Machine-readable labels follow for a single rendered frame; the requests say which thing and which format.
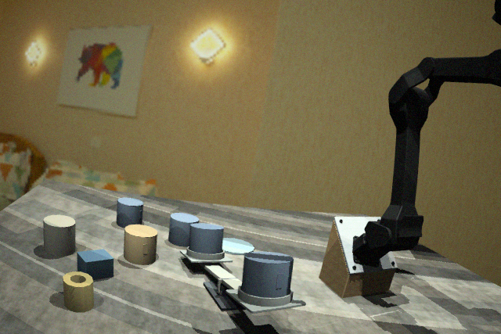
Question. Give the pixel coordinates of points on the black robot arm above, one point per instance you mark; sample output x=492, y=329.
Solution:
x=400, y=227

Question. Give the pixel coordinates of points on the tan cylinder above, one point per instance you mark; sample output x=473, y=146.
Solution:
x=140, y=244

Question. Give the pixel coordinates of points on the blue cube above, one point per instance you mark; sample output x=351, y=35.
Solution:
x=97, y=263

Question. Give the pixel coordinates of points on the yellow hollow cylinder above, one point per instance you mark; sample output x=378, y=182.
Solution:
x=78, y=291

